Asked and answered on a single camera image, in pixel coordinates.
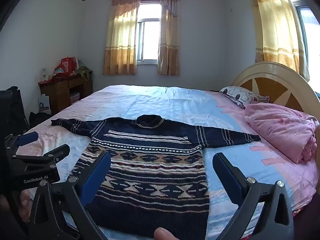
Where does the large side window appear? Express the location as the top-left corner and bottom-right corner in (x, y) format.
(292, 0), (320, 92)

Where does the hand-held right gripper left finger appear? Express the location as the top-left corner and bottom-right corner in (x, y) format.
(27, 151), (112, 240)

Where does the sliding glass window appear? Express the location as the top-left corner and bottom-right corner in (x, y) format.
(136, 2), (162, 65)

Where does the large yellow patterned curtain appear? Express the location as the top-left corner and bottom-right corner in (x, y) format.
(246, 0), (311, 81)

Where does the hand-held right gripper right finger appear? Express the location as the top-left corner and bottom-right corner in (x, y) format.
(212, 152), (294, 240)

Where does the person's left hand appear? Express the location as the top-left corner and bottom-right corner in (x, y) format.
(19, 189), (33, 223)

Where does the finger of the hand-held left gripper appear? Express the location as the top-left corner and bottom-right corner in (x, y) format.
(11, 144), (71, 167)
(4, 131), (40, 156)

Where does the red gift bag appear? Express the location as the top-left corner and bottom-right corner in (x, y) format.
(61, 57), (78, 74)

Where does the navy patterned knit sweater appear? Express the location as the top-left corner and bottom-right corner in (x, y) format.
(51, 114), (262, 238)

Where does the white printed paper bag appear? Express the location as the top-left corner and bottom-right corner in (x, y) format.
(38, 94), (52, 116)

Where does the cream wooden bed headboard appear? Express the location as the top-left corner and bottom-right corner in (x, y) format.
(230, 62), (320, 121)

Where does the pink folded quilt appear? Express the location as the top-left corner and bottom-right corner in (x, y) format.
(244, 103), (320, 164)

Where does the bed with blue pink sheet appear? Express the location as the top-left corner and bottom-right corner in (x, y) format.
(15, 84), (320, 240)

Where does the patterned white pillow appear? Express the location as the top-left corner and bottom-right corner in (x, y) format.
(219, 86), (271, 109)

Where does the yellow orange window curtain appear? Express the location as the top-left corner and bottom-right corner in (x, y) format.
(157, 0), (180, 76)
(103, 0), (141, 76)

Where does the black chair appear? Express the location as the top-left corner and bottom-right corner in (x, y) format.
(0, 86), (29, 137)

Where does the person's right hand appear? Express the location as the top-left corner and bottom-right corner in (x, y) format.
(153, 227), (176, 240)

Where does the black bag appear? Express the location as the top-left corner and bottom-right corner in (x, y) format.
(29, 112), (52, 128)

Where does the red cloth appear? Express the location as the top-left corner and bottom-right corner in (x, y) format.
(39, 72), (73, 84)

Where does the brown wooden desk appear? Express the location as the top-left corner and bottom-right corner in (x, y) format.
(38, 76), (94, 116)

